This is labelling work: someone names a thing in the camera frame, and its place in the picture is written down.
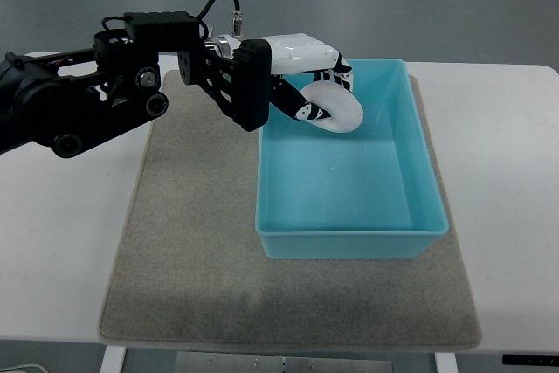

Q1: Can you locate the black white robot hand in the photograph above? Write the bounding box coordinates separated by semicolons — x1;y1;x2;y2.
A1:
263;33;353;121

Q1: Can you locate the white bunny toy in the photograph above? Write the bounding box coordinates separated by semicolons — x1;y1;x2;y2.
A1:
297;80;363;133

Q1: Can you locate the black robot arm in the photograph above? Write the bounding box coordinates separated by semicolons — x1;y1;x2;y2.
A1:
1;11;272;158

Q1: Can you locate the blue plastic box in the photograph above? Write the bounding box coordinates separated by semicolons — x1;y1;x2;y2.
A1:
255;59;450;259

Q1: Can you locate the grey felt mat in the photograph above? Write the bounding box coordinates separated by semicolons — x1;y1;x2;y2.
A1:
98;71;481;353

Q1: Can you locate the white table leg right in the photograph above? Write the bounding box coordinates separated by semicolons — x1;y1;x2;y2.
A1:
434;352;459;373

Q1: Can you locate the white table leg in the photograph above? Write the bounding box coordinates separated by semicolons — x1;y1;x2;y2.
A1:
100;346;127;373
434;352;459;373

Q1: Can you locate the white table leg left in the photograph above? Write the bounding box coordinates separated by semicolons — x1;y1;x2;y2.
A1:
100;346;127;373

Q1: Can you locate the black table control panel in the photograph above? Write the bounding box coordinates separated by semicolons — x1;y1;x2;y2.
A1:
501;354;559;367

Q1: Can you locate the metal bracket under table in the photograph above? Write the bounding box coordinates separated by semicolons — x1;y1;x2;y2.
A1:
174;352;393;373

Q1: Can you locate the white cable on floor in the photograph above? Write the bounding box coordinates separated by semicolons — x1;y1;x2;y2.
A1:
0;363;47;373

